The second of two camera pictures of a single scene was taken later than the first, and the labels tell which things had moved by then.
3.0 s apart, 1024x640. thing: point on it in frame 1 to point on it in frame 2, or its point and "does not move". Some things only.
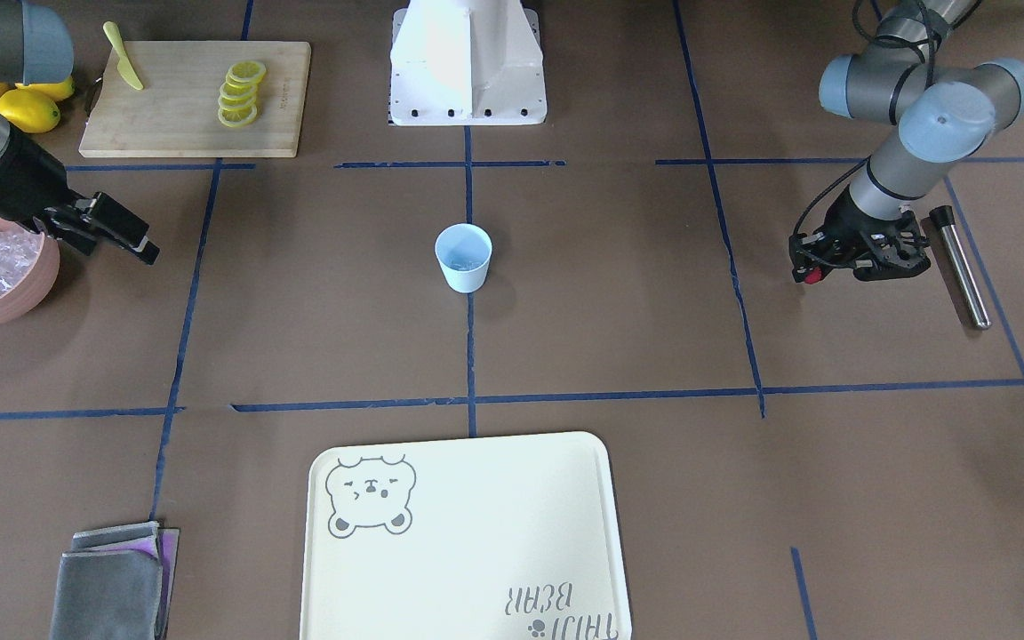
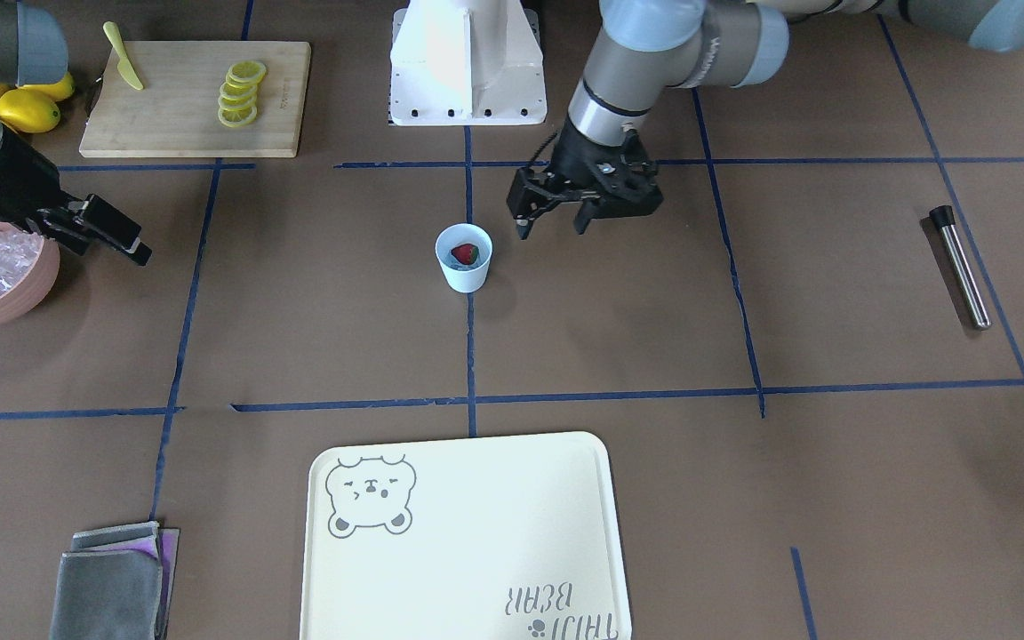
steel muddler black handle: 944,218 does not move
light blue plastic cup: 464,251 does not move
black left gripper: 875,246 to 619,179
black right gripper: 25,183 does not move
